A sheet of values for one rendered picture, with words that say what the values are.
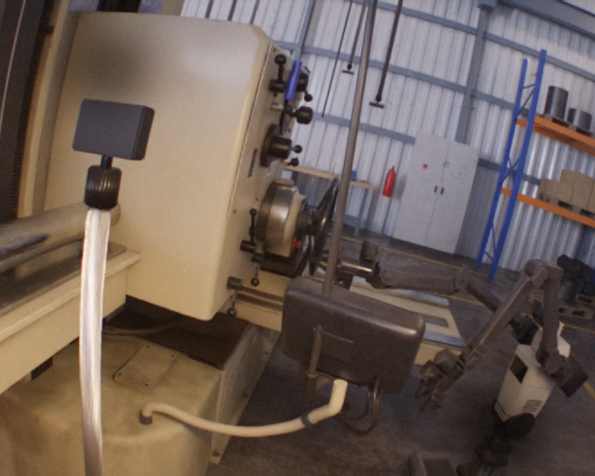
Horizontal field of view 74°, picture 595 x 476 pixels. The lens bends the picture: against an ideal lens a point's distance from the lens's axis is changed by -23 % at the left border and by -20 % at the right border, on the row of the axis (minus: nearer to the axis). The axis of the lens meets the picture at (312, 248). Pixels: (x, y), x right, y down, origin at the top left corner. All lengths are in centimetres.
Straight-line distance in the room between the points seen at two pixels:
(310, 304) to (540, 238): 904
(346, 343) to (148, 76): 89
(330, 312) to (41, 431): 112
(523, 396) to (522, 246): 791
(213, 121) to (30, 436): 126
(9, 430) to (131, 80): 131
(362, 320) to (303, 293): 15
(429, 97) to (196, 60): 813
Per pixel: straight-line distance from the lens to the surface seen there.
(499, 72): 966
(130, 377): 185
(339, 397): 122
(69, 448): 168
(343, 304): 109
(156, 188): 135
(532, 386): 204
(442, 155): 863
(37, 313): 99
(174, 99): 133
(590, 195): 891
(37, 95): 148
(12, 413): 179
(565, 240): 1021
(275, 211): 169
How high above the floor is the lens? 164
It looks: 14 degrees down
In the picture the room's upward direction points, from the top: 14 degrees clockwise
